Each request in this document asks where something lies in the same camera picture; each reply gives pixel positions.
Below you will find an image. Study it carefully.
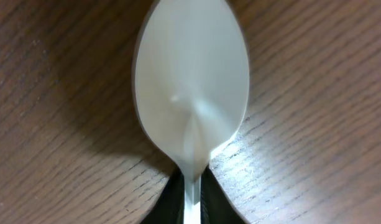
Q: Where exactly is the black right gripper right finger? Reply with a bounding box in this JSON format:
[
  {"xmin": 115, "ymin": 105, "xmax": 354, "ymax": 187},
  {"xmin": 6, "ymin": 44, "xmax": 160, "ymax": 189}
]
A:
[{"xmin": 200, "ymin": 166, "xmax": 246, "ymax": 224}]

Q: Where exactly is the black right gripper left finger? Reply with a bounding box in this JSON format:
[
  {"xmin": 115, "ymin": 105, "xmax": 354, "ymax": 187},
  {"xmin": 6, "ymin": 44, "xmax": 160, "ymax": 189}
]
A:
[{"xmin": 140, "ymin": 168, "xmax": 185, "ymax": 224}]

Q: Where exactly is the white thin spoon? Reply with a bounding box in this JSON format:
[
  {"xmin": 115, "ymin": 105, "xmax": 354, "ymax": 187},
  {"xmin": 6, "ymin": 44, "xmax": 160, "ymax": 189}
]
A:
[{"xmin": 132, "ymin": 0, "xmax": 250, "ymax": 223}]

